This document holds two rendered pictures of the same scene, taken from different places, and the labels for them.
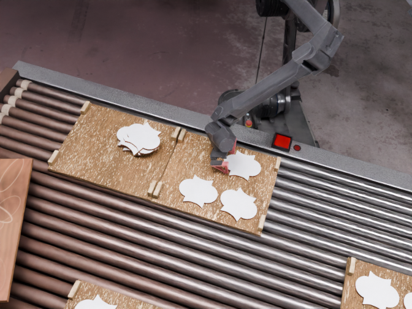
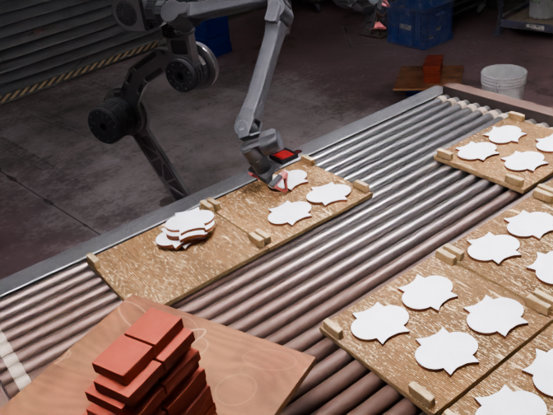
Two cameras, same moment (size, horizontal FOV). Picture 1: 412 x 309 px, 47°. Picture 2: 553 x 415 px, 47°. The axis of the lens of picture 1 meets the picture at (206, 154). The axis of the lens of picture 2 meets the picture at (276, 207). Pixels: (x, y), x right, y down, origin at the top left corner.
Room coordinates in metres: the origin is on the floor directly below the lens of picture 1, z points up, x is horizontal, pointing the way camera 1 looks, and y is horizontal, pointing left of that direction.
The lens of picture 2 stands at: (-0.23, 1.20, 1.96)
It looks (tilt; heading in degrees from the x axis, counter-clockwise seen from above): 31 degrees down; 315
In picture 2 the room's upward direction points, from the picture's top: 8 degrees counter-clockwise
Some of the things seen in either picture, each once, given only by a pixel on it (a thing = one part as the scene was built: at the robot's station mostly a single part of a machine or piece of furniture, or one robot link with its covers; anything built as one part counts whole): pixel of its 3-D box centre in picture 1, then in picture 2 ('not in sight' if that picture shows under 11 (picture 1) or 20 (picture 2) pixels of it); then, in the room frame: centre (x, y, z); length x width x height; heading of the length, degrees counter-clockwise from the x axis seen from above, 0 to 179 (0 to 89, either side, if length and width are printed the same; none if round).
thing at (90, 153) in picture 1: (117, 149); (176, 256); (1.06, 0.34, 0.93); 0.41 x 0.35 x 0.02; 79
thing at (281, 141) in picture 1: (282, 142); (283, 156); (1.20, -0.30, 0.92); 0.06 x 0.06 x 0.01; 78
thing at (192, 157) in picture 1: (219, 179); (288, 200); (0.98, -0.06, 0.93); 0.41 x 0.35 x 0.02; 79
